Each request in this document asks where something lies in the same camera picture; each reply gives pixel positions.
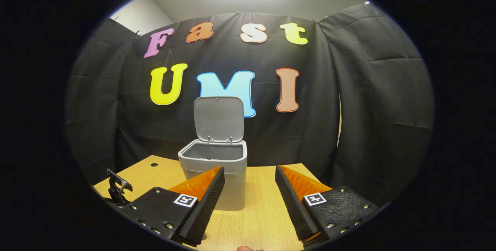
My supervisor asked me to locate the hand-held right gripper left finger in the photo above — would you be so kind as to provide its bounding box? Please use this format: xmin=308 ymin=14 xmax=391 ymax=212
xmin=126 ymin=166 xmax=226 ymax=247

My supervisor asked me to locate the wooden desktop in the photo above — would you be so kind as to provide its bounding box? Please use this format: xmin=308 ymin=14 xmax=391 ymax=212
xmin=94 ymin=155 xmax=334 ymax=251

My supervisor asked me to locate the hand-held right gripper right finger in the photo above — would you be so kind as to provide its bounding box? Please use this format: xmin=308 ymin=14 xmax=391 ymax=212
xmin=274 ymin=165 xmax=380 ymax=248

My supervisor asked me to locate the white desktop garbage bin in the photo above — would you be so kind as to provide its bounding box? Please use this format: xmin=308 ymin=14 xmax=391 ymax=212
xmin=178 ymin=96 xmax=248 ymax=211

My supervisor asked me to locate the black backdrop cloth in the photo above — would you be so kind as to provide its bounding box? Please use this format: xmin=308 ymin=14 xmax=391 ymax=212
xmin=65 ymin=3 xmax=434 ymax=207

